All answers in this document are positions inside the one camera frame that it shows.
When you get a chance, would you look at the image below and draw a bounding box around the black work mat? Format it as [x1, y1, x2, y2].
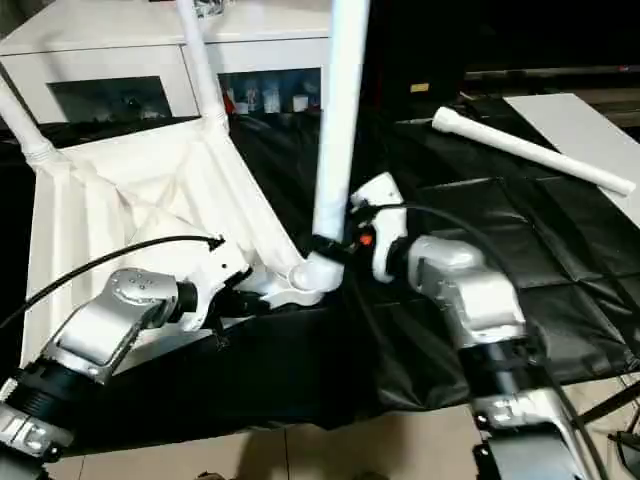
[0, 94, 640, 456]

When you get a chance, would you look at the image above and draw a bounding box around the white cabinet with glass doors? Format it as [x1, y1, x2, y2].
[0, 0, 335, 127]

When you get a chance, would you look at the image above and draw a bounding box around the white plastic table top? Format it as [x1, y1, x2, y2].
[19, 114, 347, 392]

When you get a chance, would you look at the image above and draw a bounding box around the black left wrist camera cable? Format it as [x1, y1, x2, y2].
[0, 234, 225, 327]

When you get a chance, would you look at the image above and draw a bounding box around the black tripod leg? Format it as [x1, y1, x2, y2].
[577, 384, 640, 427]

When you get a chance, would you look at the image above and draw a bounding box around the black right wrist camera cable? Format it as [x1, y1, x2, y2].
[363, 199, 612, 480]

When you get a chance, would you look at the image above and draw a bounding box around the black floor device with label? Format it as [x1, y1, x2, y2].
[609, 429, 640, 472]

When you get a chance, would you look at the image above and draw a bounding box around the white plastic table leg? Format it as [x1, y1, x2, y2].
[310, 0, 375, 251]
[430, 105, 638, 199]
[174, 0, 232, 132]
[0, 84, 57, 167]

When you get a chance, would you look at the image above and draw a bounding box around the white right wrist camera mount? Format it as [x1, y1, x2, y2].
[349, 172, 410, 285]

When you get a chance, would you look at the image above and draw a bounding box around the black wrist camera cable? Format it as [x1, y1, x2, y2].
[363, 199, 612, 480]
[0, 234, 225, 327]

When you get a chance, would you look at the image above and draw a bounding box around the white flat board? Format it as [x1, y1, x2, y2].
[501, 92, 640, 202]

